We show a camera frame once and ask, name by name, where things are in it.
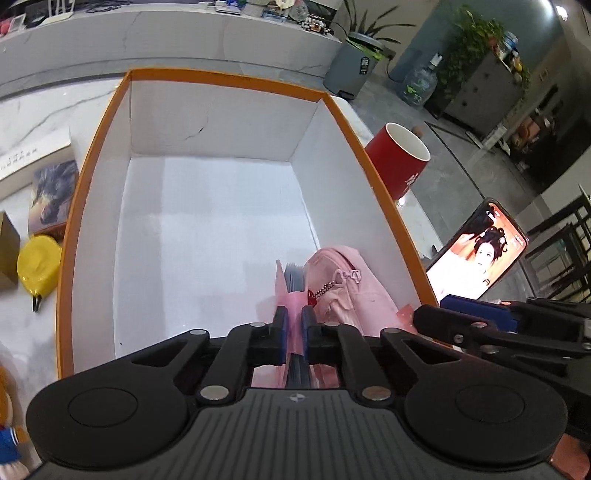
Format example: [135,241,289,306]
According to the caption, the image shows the red cup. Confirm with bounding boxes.
[365,122,432,201]

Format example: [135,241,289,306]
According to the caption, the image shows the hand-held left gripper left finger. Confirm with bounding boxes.
[124,305,290,408]

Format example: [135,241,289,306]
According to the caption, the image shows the yellow tape measure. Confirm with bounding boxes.
[17,234,63,313]

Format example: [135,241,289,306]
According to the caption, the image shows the smartphone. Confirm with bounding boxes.
[425,198,529,305]

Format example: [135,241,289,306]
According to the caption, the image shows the illustrated box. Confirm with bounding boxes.
[28,159,80,238]

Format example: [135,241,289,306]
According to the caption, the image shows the brown cardboard box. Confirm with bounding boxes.
[0,211,22,291]

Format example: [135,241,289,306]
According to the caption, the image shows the grey trash bin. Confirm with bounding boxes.
[323,32,380,100]

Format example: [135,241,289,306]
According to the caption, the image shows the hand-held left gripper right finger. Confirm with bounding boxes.
[301,305,462,408]

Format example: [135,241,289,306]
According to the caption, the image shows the white marble counter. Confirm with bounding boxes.
[0,8,343,99]

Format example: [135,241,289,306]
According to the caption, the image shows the ivy plant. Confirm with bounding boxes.
[436,4,509,99]

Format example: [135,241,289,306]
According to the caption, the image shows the orange plush toy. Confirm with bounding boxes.
[0,360,29,480]

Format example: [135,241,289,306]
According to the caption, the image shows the black chairs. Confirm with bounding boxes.
[525,184,591,306]

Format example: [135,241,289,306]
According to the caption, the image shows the red plastic packet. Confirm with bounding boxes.
[396,305,417,334]

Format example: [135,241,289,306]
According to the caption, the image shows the orange cardboard box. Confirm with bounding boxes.
[55,68,439,380]

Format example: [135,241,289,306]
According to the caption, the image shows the potted plant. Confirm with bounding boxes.
[341,0,419,63]

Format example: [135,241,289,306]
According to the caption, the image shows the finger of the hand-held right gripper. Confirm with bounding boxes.
[440,294,591,333]
[412,305,591,386]

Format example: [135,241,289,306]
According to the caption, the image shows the pink bag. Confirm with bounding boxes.
[305,246,400,337]

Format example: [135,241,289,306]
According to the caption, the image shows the grey cabinet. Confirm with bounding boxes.
[442,51,528,137]

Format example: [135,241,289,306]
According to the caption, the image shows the white glasses box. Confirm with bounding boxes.
[0,127,74,186]

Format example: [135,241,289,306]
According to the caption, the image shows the water bottle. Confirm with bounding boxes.
[399,53,439,108]

